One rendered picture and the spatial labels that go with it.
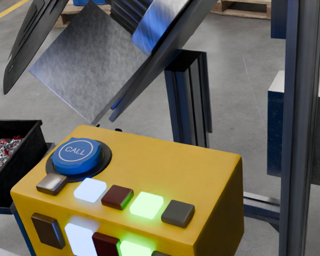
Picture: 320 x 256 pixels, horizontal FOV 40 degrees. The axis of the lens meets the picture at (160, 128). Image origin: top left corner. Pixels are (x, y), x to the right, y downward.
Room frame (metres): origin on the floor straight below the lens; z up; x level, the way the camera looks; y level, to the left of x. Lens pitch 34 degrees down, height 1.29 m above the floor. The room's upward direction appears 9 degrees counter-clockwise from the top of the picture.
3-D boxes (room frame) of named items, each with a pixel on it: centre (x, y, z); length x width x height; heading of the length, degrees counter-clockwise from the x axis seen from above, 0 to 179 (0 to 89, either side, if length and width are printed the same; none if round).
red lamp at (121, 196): (0.24, 0.04, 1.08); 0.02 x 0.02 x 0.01; 58
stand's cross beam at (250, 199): (0.73, -0.16, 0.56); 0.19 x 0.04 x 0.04; 58
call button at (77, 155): (0.29, 0.07, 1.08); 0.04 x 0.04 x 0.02
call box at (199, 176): (0.27, 0.03, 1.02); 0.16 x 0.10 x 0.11; 58
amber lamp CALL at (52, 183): (0.26, 0.09, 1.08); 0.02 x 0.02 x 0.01; 58
